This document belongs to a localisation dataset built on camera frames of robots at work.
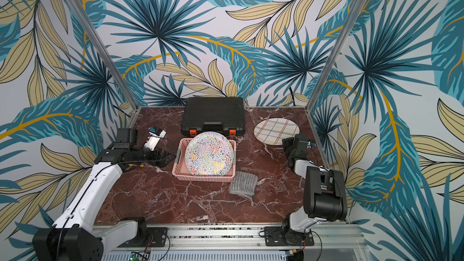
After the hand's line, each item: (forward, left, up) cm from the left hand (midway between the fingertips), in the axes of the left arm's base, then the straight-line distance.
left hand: (166, 155), depth 78 cm
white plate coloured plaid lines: (+24, -51, -13) cm, 58 cm away
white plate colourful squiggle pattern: (+8, -17, -12) cm, 22 cm away
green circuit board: (-36, +9, -19) cm, 42 cm away
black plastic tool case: (+38, -21, -15) cm, 46 cm away
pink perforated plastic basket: (-1, -3, -16) cm, 16 cm away
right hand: (+17, -56, -7) cm, 59 cm away
